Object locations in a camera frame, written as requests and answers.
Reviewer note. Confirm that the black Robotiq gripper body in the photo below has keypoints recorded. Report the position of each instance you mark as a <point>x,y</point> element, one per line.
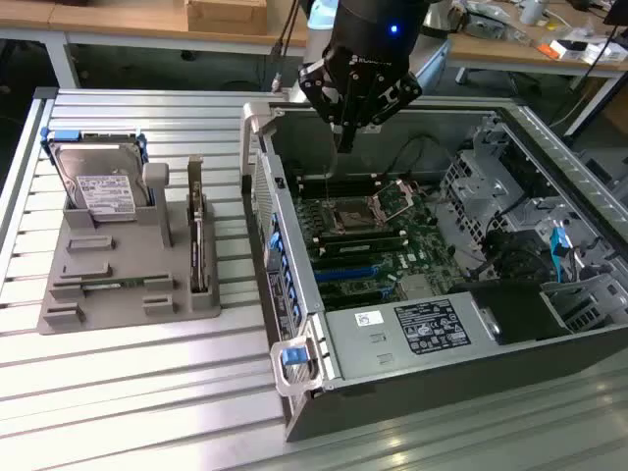
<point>373,39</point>

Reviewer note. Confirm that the brown cardboard box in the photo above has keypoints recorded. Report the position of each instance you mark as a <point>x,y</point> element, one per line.
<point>225,15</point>

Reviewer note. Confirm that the CPU socket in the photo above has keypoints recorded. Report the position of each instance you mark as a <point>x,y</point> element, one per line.
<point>350,218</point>

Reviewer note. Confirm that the cluttered wooden desk white leg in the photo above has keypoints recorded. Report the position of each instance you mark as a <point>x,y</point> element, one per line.
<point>515,56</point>

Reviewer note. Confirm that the silver disk bay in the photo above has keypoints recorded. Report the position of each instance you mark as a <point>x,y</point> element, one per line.
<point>579,304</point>

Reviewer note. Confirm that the black plastic shroud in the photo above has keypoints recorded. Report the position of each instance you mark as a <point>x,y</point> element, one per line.
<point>515,314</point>

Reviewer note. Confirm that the empty black RAM slot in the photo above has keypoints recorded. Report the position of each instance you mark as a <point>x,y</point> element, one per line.
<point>314,181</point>
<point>343,191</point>

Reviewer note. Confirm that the thin metal locking lever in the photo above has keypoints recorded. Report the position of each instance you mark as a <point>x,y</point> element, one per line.
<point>327,186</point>

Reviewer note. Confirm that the white cup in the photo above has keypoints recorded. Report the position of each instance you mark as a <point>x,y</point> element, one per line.
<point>532,12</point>

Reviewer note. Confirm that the black case fan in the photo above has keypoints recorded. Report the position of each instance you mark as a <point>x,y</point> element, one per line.
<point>520,255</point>

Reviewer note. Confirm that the silver perforated drive cage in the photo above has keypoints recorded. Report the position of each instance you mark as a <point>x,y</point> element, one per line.
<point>471,186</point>

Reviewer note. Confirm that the black monitor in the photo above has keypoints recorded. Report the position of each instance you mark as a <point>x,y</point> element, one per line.
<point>615,10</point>

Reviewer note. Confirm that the metal socket cover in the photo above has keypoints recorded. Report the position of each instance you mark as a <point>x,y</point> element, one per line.
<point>380,208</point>

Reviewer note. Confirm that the black RAM stick with label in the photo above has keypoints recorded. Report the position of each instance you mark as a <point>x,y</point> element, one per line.
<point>358,247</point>

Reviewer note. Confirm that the green Dell motherboard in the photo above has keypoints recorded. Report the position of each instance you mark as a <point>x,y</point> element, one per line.
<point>427,245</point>

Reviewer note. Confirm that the silver chipset heatsink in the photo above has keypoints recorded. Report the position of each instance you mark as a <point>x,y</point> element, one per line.
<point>419,285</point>

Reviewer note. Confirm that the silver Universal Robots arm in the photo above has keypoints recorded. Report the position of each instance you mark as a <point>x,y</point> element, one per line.
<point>316,44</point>

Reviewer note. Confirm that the grey plastic parts rack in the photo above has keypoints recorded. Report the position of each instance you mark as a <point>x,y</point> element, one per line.
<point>127,255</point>

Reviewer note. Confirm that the long wooden desk white frame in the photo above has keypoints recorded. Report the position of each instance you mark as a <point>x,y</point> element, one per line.
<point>98,19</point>

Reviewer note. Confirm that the black expansion slot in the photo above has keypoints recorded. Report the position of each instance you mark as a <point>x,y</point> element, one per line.
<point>353,297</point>

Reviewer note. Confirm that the hard disk with blue carrier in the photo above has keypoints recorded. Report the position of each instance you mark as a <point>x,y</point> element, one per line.
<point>98,172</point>

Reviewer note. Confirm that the open grey PC case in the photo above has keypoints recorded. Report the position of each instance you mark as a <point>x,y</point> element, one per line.
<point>294,402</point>

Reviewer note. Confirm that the grey power supply with label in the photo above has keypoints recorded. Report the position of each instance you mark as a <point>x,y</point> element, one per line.
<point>363,353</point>

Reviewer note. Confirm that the green RAM stick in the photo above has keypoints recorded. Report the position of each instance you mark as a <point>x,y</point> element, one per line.
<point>115,282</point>

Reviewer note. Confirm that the small white box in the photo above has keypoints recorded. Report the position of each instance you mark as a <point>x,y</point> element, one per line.
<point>564,49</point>

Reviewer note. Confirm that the black graphics card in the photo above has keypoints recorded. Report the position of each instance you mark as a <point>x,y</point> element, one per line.
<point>196,245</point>

